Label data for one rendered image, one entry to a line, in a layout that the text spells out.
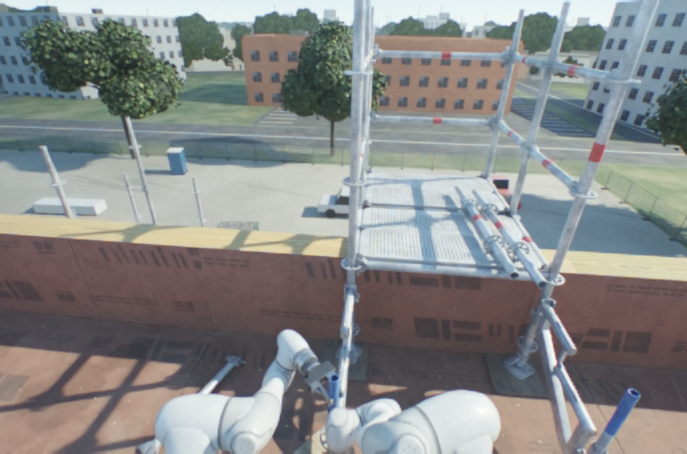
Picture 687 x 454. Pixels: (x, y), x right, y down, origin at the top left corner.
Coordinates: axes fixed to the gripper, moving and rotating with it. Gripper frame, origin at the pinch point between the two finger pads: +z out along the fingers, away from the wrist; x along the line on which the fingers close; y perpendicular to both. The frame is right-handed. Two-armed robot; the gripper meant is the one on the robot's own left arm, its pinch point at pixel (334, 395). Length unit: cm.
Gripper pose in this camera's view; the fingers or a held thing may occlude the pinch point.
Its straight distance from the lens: 149.6
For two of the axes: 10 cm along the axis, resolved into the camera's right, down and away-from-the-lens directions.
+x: 7.9, -2.9, 5.4
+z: 6.1, 3.9, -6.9
